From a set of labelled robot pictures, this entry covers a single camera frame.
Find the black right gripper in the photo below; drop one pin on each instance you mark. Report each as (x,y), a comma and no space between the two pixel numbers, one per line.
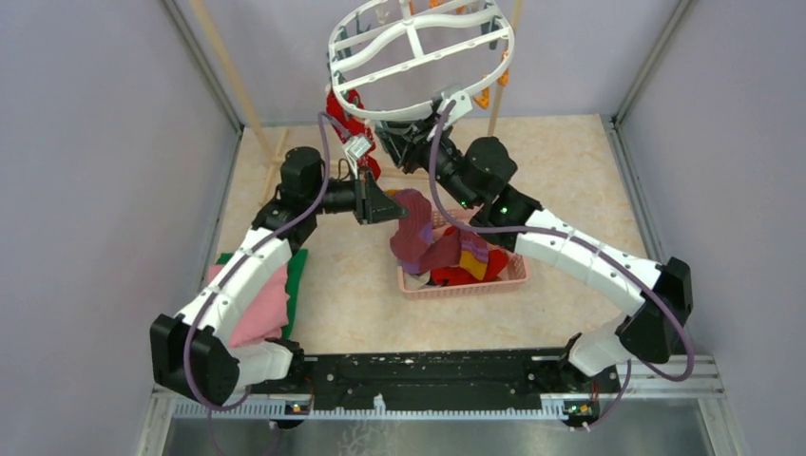
(407,140)

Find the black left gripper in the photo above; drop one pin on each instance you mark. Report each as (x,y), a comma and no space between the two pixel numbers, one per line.
(372,204)

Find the maroon purple long sock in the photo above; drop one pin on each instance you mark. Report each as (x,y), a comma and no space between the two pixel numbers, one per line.
(423,266)
(412,226)

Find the red patterned sock pair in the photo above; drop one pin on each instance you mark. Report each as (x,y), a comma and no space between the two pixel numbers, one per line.
(355,126)

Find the white plastic clip hanger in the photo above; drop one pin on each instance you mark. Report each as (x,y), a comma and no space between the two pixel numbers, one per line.
(387,59)

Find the orange clothespin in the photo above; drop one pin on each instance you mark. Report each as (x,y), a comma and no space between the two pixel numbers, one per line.
(482,98)
(503,78)

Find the pink plastic basket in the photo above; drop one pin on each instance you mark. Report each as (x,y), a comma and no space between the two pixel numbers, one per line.
(415,287)

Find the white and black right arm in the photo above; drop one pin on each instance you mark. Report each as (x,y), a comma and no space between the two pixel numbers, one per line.
(655,299)

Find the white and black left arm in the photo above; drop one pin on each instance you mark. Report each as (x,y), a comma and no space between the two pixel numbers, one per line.
(190,350)

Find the green cloth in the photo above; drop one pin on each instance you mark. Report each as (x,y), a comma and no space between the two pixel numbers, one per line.
(296,267)

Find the pink cloth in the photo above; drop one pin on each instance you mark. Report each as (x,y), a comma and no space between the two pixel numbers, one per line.
(266,317)

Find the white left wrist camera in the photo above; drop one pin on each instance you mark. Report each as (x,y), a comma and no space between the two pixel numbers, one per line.
(354,149)

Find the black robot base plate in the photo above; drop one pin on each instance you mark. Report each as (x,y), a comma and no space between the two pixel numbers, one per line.
(534,369)

